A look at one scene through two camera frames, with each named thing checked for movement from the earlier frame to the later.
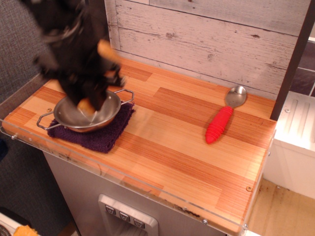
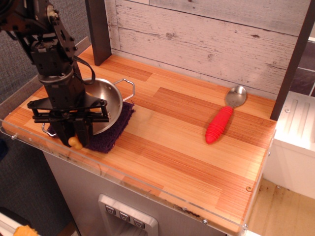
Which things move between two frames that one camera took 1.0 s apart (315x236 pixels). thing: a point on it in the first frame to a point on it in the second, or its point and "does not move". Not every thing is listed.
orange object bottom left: x=25 y=230 does not move
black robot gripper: x=74 y=58 to x=67 y=104
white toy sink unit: x=290 y=161 does not move
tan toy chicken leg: x=86 y=105 to x=73 y=141
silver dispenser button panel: x=121 y=219 does not move
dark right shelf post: x=294 y=63 does not move
